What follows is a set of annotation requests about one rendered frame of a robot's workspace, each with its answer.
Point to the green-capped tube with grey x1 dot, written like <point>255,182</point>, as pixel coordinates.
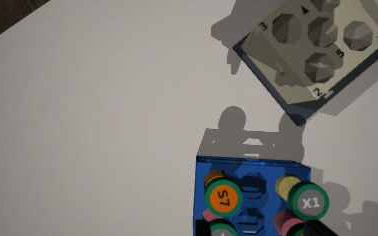
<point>306,199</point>

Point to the blue tube rack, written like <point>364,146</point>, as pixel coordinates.
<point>258,189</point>

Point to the conical tube with pink liquid and green cap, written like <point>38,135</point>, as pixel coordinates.
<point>287,223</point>

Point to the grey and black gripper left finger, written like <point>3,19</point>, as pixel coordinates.
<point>202,228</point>

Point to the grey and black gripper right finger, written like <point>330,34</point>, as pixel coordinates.
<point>316,228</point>

